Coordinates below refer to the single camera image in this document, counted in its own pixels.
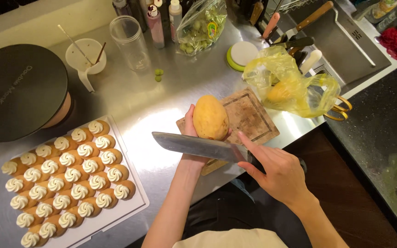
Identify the person's right hand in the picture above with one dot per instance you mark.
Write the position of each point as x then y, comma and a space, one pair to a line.
283, 175

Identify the person's left hand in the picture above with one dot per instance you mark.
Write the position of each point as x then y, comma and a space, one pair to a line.
189, 120

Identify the yellow mango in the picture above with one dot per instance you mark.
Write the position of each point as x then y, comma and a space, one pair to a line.
211, 117

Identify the large steel kitchen knife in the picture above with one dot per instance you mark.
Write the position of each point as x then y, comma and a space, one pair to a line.
198, 146

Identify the wooden cutting board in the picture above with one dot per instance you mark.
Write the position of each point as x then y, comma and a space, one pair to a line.
250, 117

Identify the person's dark clothing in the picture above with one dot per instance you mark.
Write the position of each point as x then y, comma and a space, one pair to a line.
229, 210

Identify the cream apron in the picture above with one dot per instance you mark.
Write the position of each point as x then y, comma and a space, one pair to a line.
233, 239

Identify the yellow plastic bag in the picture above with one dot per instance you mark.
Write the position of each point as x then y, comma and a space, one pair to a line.
308, 96

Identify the green and white round lid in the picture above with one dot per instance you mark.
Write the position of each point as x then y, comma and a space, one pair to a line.
241, 55

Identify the mango inside plastic bag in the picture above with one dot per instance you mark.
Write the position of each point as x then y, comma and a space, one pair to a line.
281, 91

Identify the clear bag of green grapes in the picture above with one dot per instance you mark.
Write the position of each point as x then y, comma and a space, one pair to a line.
200, 29

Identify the clear plastic jar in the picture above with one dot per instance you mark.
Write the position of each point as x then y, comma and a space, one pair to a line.
129, 44

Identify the pink squeeze bottle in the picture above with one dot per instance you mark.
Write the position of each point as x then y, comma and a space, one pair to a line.
156, 29

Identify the white capped squeeze bottle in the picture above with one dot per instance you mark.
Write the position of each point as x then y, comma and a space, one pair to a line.
175, 17

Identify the white pastry tray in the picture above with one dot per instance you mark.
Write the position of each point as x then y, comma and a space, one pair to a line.
129, 206

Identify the thin brown stick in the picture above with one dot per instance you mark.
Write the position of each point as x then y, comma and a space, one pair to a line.
100, 53

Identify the white measuring scoop cup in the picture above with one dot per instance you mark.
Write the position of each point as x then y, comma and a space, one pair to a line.
81, 55

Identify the rows of cream topped pastries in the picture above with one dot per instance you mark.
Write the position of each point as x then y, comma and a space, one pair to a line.
71, 175

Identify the thin clear stick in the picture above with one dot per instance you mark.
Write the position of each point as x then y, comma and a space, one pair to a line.
76, 45

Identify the steel sink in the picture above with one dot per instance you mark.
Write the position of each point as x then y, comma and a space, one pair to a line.
346, 48

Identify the black round turntable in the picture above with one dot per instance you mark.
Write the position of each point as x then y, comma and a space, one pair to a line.
19, 93

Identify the red scrubber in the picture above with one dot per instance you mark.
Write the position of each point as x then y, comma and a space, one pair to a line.
395, 43

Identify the black plastic crate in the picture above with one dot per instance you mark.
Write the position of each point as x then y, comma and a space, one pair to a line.
2, 8

